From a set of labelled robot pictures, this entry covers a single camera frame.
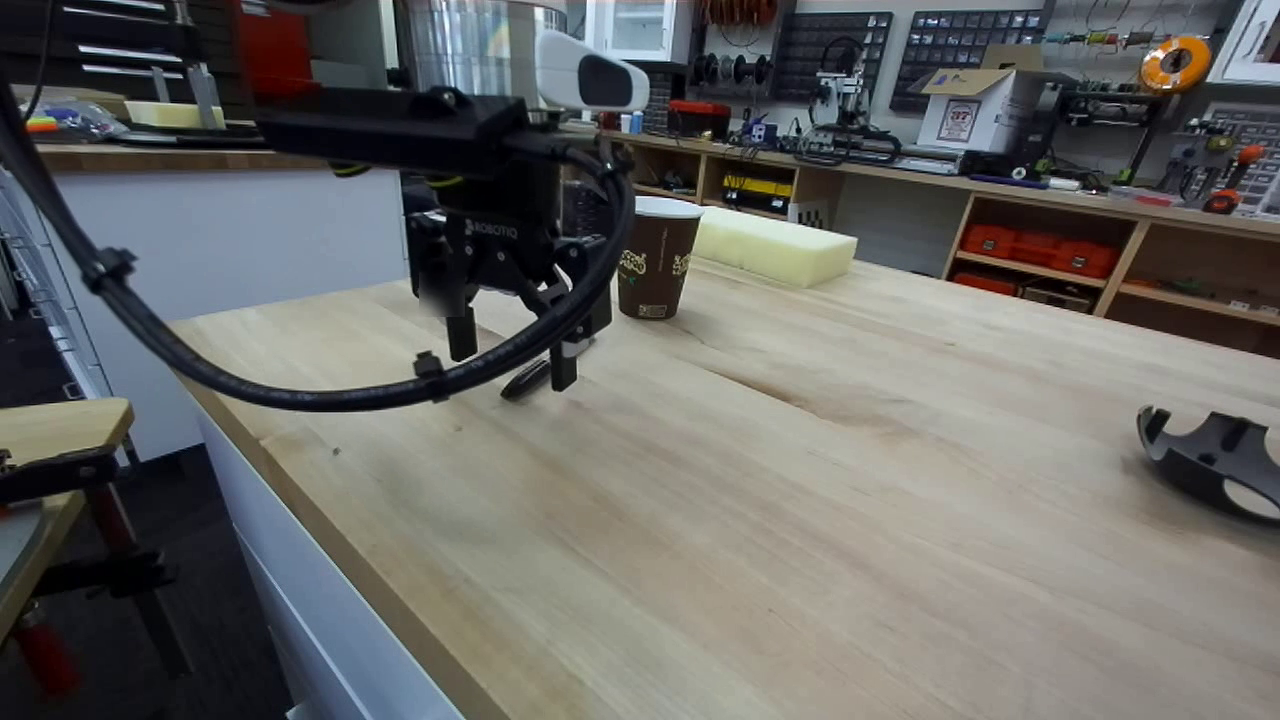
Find white cardboard box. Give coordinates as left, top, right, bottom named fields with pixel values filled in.
left=915, top=43, right=1065, bottom=159

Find wooden sawhorse with clamps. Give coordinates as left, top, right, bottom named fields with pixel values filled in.
left=0, top=390, right=192, bottom=705

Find brown paper cup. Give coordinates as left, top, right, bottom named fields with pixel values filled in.
left=612, top=191, right=709, bottom=325

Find black shelf rack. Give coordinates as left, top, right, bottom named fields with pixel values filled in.
left=0, top=0, right=206, bottom=103

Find thick black cable hose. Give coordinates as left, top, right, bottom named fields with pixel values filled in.
left=0, top=74, right=640, bottom=416

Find red black toolbox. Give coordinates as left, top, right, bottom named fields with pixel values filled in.
left=666, top=94, right=735, bottom=139

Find black marker pen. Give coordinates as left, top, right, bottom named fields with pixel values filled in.
left=498, top=350, right=562, bottom=404

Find red cabinet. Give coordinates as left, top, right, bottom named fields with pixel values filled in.
left=236, top=0, right=330, bottom=113

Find orange tape roll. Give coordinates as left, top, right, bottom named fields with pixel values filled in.
left=1137, top=31, right=1216, bottom=94

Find white counter with wooden top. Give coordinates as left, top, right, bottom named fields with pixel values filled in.
left=31, top=133, right=416, bottom=462

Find red storage bins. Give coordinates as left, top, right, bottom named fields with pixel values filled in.
left=956, top=214, right=1129, bottom=289

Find black tool wall panel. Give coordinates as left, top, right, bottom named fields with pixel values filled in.
left=887, top=7, right=1051, bottom=116
left=770, top=7, right=898, bottom=108

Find black ring-shaped bracket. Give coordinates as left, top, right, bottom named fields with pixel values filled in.
left=1133, top=404, right=1280, bottom=529

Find beige flat box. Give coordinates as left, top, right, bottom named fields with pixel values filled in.
left=119, top=94, right=227, bottom=136

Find pale yellow foam block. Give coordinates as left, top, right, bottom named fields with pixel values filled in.
left=692, top=202, right=861, bottom=291

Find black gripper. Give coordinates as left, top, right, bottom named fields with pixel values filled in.
left=400, top=175, right=621, bottom=395

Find yellow black tool case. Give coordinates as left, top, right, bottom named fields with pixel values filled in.
left=715, top=167, right=802, bottom=221

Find red handled tool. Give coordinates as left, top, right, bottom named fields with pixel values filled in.
left=1197, top=136, right=1272, bottom=214

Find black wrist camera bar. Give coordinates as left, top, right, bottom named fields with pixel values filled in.
left=258, top=88, right=563, bottom=175

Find black bench machine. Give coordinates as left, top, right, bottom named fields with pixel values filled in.
left=1018, top=70, right=1171, bottom=175

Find wooden workbench shelving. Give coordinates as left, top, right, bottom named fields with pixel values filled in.
left=624, top=116, right=1280, bottom=358

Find white table base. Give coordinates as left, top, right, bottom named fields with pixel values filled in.
left=196, top=395, right=464, bottom=720

